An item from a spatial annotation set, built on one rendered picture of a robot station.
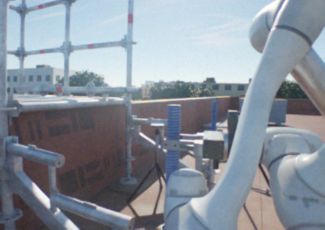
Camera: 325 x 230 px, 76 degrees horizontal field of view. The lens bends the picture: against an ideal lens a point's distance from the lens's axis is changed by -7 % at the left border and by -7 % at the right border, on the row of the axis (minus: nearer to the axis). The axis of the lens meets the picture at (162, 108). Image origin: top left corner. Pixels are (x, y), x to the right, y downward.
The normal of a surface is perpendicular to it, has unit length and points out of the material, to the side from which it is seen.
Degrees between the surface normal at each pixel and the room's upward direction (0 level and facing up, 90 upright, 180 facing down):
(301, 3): 72
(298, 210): 67
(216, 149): 90
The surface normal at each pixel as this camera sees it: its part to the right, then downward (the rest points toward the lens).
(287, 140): -0.19, -0.79
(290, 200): -0.79, -0.54
